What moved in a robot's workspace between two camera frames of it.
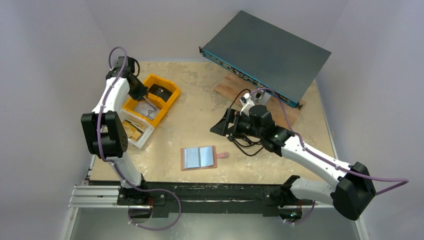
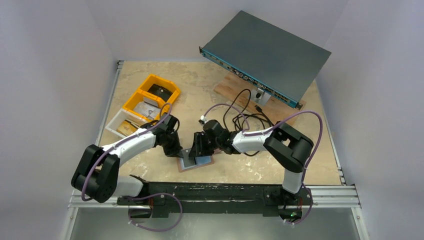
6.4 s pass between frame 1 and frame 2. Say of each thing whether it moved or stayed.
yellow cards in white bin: stayed
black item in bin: stayed
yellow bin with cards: stayed
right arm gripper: moved
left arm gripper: moved
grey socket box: stayed
